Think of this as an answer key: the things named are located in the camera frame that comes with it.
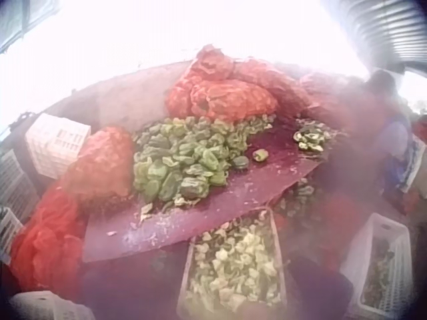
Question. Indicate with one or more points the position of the dark green bell pepper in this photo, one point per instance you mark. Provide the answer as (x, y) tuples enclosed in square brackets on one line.
[(240, 162)]

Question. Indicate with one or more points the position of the pile of green bell peppers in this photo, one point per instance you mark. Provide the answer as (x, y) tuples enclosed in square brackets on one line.
[(187, 156)]

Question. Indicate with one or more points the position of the purple table cover sheet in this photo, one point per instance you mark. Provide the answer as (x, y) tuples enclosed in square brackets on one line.
[(213, 206)]

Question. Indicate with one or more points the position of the single green bell pepper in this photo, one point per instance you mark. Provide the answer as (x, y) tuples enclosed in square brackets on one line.
[(260, 155)]

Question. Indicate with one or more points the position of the heap of red mesh sacks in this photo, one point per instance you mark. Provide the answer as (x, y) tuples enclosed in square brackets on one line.
[(227, 90)]

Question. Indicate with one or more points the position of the small heap of pepper halves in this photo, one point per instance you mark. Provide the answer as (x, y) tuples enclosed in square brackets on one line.
[(310, 135)]

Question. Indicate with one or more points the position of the white crate of cut peppers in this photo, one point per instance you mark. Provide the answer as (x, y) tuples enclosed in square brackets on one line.
[(233, 263)]

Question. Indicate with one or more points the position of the red mesh sack of peppers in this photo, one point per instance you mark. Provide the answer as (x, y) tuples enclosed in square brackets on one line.
[(103, 160)]

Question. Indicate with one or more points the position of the white slatted plastic crate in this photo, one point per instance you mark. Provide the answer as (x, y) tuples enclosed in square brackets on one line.
[(55, 145)]

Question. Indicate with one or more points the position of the empty red mesh sacks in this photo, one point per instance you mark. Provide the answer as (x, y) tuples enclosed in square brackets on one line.
[(46, 233)]

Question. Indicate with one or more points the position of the white crate of pepper scraps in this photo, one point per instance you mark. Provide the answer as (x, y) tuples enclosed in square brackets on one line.
[(380, 266)]

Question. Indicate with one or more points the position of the grey plastic crate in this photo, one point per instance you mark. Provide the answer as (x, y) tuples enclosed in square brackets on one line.
[(15, 190)]

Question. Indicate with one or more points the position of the corrugated metal roof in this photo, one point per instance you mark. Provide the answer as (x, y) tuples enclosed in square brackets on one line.
[(380, 30)]

